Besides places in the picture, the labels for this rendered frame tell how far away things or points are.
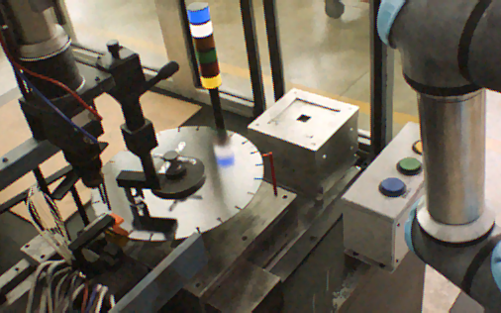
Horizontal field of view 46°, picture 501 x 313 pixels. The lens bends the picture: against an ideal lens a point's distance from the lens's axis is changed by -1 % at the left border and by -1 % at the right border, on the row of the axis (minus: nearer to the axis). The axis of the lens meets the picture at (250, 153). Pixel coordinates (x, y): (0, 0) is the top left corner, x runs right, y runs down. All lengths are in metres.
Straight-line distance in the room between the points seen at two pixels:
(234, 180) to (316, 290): 0.26
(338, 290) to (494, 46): 0.65
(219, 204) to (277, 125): 0.32
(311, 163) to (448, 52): 0.64
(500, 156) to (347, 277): 1.63
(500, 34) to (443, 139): 0.21
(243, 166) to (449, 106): 0.48
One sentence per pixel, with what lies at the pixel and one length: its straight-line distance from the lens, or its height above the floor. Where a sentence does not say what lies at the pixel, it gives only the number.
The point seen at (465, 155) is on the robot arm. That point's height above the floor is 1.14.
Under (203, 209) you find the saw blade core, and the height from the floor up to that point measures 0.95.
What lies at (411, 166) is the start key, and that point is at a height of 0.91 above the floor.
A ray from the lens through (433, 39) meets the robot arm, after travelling 0.68.
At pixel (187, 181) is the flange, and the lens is 1.10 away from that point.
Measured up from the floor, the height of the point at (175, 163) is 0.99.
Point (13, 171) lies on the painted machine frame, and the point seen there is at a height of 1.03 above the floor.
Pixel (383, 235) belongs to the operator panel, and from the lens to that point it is 1.12.
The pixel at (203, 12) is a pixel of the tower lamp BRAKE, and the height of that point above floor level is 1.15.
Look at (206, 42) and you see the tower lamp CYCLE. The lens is 1.28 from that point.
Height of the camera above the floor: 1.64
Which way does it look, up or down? 37 degrees down
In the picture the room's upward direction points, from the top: 9 degrees counter-clockwise
